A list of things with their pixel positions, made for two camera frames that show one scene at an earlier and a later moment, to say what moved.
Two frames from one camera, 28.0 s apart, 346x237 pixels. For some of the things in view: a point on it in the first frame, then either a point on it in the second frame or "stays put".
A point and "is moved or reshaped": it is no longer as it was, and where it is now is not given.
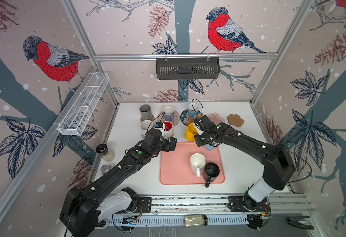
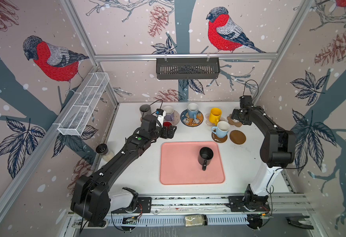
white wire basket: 86,101 stays put
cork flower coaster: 235,120 stays put
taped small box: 195,220 stays put
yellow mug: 190,132 to 214,115
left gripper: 167,147 to 171,131
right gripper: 198,143 to 234,116
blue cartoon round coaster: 185,119 stays put
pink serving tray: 175,167 stays put
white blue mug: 209,147 is moved or reshaped
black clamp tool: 300,221 stays put
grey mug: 146,111 stays put
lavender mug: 168,111 stays put
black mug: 210,173 to 205,156
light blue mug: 193,108 stays put
